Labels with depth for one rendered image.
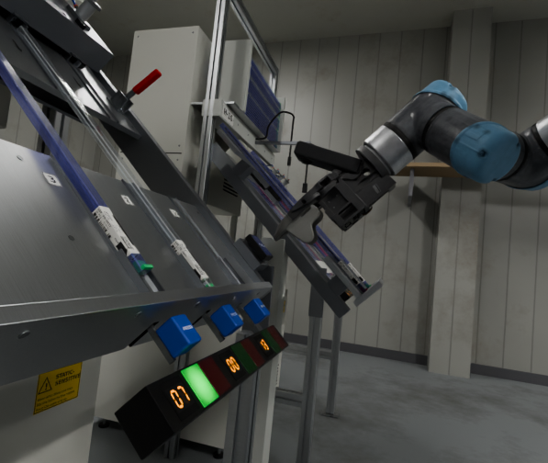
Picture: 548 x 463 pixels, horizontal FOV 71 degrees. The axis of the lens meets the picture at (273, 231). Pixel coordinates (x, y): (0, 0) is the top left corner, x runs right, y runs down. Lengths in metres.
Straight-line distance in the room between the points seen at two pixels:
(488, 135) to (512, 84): 3.57
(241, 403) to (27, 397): 0.33
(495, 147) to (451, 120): 0.08
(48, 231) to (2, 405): 0.40
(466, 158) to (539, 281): 3.29
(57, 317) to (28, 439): 0.52
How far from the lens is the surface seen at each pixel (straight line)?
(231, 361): 0.44
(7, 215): 0.34
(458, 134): 0.59
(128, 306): 0.30
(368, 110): 4.01
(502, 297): 3.78
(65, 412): 0.80
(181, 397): 0.34
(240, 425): 0.73
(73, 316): 0.26
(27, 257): 0.31
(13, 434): 0.74
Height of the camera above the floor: 0.77
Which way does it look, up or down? 4 degrees up
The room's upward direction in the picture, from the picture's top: 6 degrees clockwise
